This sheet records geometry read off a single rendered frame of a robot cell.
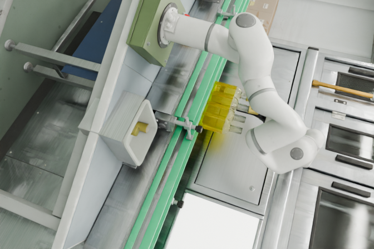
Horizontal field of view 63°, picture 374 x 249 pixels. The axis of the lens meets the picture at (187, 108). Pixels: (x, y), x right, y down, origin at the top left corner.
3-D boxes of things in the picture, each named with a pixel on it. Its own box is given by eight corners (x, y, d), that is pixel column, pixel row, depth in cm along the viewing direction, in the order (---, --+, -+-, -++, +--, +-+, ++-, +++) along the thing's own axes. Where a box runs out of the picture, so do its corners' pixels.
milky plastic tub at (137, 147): (118, 160, 113) (139, 168, 111) (99, 135, 94) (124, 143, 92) (138, 121, 121) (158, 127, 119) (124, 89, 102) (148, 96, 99)
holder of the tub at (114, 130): (121, 165, 118) (139, 171, 116) (98, 134, 94) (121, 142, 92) (140, 127, 125) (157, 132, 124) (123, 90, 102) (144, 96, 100)
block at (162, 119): (156, 129, 124) (171, 134, 123) (152, 118, 116) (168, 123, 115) (159, 121, 126) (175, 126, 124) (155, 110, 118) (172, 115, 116)
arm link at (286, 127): (236, 103, 89) (251, 148, 82) (279, 80, 83) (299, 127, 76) (255, 114, 100) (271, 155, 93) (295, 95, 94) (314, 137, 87)
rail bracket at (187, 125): (172, 135, 124) (201, 144, 122) (167, 115, 110) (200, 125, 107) (175, 129, 126) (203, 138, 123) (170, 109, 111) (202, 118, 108)
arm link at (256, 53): (245, 106, 93) (251, 77, 79) (224, 46, 104) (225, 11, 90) (275, 99, 93) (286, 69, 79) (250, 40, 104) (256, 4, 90)
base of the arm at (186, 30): (152, 35, 96) (197, 48, 92) (165, -4, 96) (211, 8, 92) (167, 48, 111) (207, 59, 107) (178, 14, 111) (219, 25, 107)
